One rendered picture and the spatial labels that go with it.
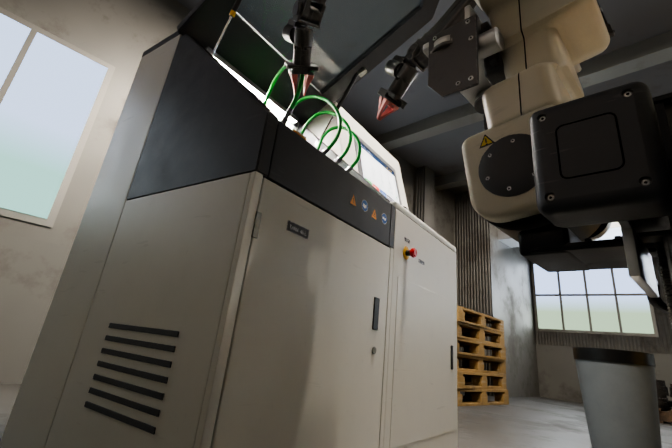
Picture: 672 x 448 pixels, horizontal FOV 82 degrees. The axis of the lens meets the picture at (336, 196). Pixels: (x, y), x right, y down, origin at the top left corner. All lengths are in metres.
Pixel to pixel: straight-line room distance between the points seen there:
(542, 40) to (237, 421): 0.91
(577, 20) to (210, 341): 0.90
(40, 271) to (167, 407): 2.53
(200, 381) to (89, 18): 3.53
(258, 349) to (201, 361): 0.12
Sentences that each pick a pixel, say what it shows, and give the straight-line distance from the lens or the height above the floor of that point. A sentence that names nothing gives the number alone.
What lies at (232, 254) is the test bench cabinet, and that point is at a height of 0.60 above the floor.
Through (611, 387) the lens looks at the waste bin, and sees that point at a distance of 3.29.
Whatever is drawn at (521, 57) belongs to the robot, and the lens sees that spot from 0.81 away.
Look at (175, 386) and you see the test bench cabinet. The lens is 0.92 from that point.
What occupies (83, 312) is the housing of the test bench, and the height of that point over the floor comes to 0.45.
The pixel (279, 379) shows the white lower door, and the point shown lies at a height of 0.36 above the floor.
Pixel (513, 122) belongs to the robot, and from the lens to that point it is 0.68.
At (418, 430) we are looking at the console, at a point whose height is 0.19.
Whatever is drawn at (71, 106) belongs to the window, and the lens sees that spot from 3.65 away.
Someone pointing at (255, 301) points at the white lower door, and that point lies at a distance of 0.87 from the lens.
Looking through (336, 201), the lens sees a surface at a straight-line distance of 1.13.
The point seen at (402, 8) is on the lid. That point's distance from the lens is 1.87.
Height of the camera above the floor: 0.44
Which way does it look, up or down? 21 degrees up
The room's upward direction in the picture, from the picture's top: 7 degrees clockwise
